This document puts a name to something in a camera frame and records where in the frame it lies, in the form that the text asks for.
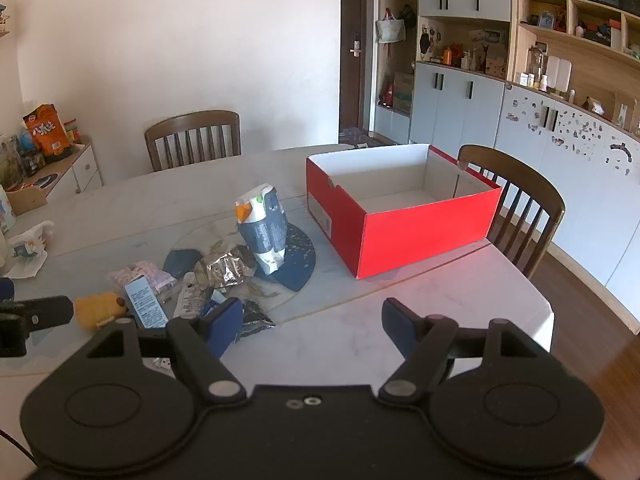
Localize wooden wall shelves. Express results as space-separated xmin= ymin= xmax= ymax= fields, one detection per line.
xmin=509 ymin=0 xmax=640 ymax=137

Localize red cardboard box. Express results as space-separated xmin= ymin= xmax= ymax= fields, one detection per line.
xmin=306 ymin=143 xmax=503 ymax=279

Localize white marble desktop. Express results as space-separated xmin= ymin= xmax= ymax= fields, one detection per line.
xmin=0 ymin=143 xmax=555 ymax=466

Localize brown cardboard box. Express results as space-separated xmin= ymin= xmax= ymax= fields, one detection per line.
xmin=392 ymin=71 xmax=416 ymax=112

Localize brown wooden chair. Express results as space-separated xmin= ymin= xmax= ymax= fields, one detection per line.
xmin=457 ymin=144 xmax=566 ymax=280
xmin=144 ymin=110 xmax=242 ymax=174

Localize light blue carton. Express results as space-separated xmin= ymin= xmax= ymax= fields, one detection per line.
xmin=124 ymin=277 xmax=169 ymax=330

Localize yellow plush toy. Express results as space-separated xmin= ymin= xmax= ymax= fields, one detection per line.
xmin=74 ymin=291 xmax=134 ymax=332

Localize white jar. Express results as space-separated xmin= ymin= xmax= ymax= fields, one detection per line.
xmin=0 ymin=185 xmax=17 ymax=234

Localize crumpled white plastic bag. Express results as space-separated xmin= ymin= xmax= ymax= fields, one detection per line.
xmin=5 ymin=220 xmax=55 ymax=280

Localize grey hanging handbag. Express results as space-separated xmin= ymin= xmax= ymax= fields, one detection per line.
xmin=375 ymin=8 xmax=406 ymax=45

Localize grey lower cabinets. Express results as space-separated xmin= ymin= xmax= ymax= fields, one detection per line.
xmin=409 ymin=62 xmax=505 ymax=151

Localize pink printed packet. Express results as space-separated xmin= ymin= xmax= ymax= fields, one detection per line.
xmin=109 ymin=260 xmax=177 ymax=294

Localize white printed pouch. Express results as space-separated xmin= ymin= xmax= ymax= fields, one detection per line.
xmin=172 ymin=272 xmax=216 ymax=319

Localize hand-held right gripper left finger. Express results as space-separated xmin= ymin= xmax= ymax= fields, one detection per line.
xmin=86 ymin=298 xmax=248 ymax=404

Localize silver foil packet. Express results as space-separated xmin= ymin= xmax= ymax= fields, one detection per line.
xmin=194 ymin=245 xmax=259 ymax=289

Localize white cabinets with stickers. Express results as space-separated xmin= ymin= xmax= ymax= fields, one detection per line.
xmin=494 ymin=80 xmax=640 ymax=335

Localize orange snack bag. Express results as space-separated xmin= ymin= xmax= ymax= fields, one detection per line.
xmin=22 ymin=104 xmax=73 ymax=164

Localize blue and white snack bag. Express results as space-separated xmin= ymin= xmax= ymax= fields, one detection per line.
xmin=235 ymin=184 xmax=289 ymax=275

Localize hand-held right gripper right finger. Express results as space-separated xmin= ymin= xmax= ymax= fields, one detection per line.
xmin=378 ymin=298 xmax=551 ymax=404

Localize white sideboard cabinet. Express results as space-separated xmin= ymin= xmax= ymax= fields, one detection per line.
xmin=15 ymin=135 xmax=105 ymax=216

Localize dark snack packet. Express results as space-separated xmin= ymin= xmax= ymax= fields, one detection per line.
xmin=234 ymin=299 xmax=276 ymax=344

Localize dark brown door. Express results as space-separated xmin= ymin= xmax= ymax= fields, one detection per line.
xmin=340 ymin=0 xmax=375 ymax=134

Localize patterned red rug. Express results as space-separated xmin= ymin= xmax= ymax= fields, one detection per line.
xmin=339 ymin=128 xmax=381 ymax=145

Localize small wooden box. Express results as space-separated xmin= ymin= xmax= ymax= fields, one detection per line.
xmin=5 ymin=185 xmax=49 ymax=216

